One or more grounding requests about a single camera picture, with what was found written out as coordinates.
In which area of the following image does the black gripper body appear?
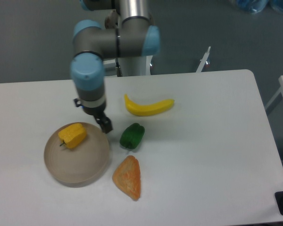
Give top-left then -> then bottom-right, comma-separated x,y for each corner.
74,98 -> 106,120

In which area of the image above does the yellow toy pepper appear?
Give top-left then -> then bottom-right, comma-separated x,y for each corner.
58,123 -> 87,149

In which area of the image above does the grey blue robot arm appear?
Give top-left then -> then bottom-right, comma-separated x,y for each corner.
70,0 -> 160,134

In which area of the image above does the green toy pepper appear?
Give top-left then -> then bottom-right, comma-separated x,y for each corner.
119,123 -> 145,150

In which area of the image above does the beige round plate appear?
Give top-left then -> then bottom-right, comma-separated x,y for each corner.
44,122 -> 110,187

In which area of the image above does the yellow toy banana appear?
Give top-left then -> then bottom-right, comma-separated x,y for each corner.
124,94 -> 175,116

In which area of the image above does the orange toy bread triangle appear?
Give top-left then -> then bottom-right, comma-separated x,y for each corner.
112,155 -> 141,201

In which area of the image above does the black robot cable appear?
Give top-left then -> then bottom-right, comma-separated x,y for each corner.
115,57 -> 123,77

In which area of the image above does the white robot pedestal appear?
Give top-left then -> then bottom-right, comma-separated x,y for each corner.
104,9 -> 155,77

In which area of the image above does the white right foot bracket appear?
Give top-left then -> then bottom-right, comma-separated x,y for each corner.
196,46 -> 211,73

